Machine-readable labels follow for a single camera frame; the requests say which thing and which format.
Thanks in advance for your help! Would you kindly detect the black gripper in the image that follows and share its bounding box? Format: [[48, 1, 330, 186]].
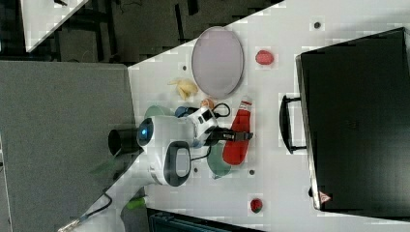
[[205, 128, 253, 146]]

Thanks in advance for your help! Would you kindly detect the red plush ketchup bottle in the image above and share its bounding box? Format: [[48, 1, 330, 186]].
[[222, 96, 252, 165]]

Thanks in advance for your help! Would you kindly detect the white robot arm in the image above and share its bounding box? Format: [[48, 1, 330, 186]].
[[136, 115, 253, 187]]

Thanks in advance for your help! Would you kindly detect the grey round plate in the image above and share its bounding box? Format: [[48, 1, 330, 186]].
[[191, 26, 245, 99]]

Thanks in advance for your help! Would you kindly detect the plush orange slice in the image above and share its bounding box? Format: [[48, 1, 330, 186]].
[[200, 99, 215, 109]]

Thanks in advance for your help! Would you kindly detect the plush peeled banana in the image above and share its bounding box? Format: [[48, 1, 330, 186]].
[[168, 78, 198, 101]]

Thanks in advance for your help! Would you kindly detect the plush strawberry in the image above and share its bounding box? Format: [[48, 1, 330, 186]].
[[249, 198, 263, 214]]

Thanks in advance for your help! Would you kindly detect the green perforated colander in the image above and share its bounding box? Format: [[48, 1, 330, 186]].
[[144, 105, 174, 118]]

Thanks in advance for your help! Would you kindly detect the green slotted spatula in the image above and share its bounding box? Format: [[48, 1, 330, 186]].
[[90, 158, 123, 176]]

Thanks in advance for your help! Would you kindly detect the silver toaster oven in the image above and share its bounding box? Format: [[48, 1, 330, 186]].
[[295, 27, 410, 221]]

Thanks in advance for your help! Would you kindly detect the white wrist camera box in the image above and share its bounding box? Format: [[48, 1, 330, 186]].
[[188, 106, 218, 148]]

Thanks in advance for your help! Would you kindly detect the green cup with handle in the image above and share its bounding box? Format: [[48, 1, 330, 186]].
[[207, 143, 231, 180]]

